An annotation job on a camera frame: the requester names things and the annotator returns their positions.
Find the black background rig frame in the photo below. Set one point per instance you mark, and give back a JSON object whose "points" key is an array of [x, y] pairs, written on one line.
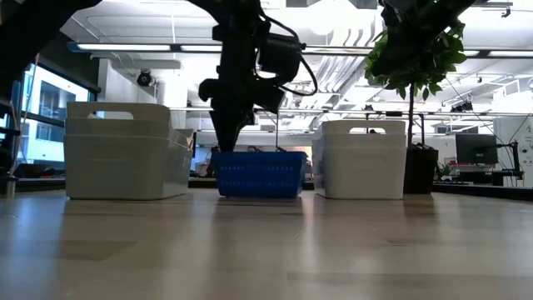
{"points": [[277, 133]]}

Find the large window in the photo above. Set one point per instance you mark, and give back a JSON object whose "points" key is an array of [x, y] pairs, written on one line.
{"points": [[54, 100]]}

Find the black monitor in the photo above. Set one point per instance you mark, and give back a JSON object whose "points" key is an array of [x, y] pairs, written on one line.
{"points": [[476, 148]]}

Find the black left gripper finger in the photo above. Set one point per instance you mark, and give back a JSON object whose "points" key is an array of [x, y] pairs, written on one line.
{"points": [[228, 129]]}

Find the long ceiling light bar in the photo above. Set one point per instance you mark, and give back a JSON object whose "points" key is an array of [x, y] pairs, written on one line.
{"points": [[125, 47]]}

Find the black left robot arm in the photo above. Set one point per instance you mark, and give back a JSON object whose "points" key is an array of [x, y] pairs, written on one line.
{"points": [[25, 25]]}

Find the black plant pot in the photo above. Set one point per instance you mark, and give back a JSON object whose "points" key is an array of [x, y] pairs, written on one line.
{"points": [[420, 171]]}

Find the black round ceiling camera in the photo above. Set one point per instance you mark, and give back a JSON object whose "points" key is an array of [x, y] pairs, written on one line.
{"points": [[144, 78]]}

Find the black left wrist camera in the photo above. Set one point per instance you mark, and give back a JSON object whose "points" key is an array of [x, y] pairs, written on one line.
{"points": [[279, 58]]}

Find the white plastic basket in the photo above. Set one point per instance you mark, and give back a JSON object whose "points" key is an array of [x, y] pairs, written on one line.
{"points": [[362, 141], [362, 175]]}

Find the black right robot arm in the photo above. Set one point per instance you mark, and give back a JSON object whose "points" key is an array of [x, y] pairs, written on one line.
{"points": [[416, 25]]}

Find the green leafy small tree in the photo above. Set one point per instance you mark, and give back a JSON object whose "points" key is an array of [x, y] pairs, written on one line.
{"points": [[441, 62]]}

